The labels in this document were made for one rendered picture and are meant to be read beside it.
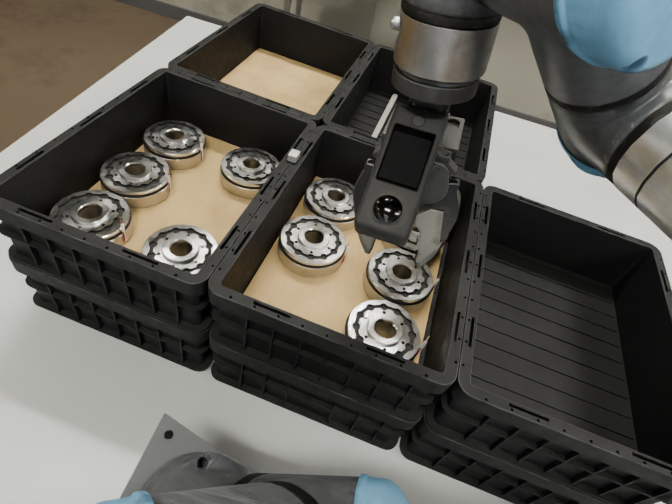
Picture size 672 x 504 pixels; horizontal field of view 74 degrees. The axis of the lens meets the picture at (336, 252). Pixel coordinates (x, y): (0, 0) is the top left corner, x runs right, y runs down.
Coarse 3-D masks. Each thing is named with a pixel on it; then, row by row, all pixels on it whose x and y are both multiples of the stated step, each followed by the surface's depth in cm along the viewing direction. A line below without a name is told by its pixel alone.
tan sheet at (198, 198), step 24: (216, 144) 83; (192, 168) 77; (216, 168) 79; (192, 192) 74; (216, 192) 75; (144, 216) 68; (168, 216) 69; (192, 216) 70; (216, 216) 71; (144, 240) 65; (216, 240) 68
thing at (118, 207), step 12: (84, 192) 65; (96, 192) 65; (108, 192) 66; (60, 204) 62; (72, 204) 63; (108, 204) 64; (120, 204) 64; (60, 216) 61; (120, 216) 63; (84, 228) 60; (96, 228) 61; (108, 228) 62; (120, 228) 62
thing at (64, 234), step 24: (168, 72) 78; (120, 96) 70; (240, 96) 77; (96, 120) 66; (312, 120) 77; (48, 144) 60; (24, 168) 56; (264, 192) 62; (0, 216) 53; (24, 216) 51; (48, 216) 52; (240, 216) 58; (72, 240) 51; (96, 240) 51; (120, 264) 52; (144, 264) 50; (168, 264) 51; (216, 264) 52; (192, 288) 51
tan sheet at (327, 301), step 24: (264, 264) 67; (360, 264) 70; (432, 264) 74; (264, 288) 64; (288, 288) 65; (312, 288) 65; (336, 288) 66; (360, 288) 67; (312, 312) 63; (336, 312) 63; (384, 336) 62
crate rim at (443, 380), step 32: (320, 128) 76; (480, 192) 73; (256, 224) 58; (224, 288) 50; (256, 320) 51; (288, 320) 49; (352, 352) 49; (384, 352) 49; (448, 352) 51; (416, 384) 49; (448, 384) 48
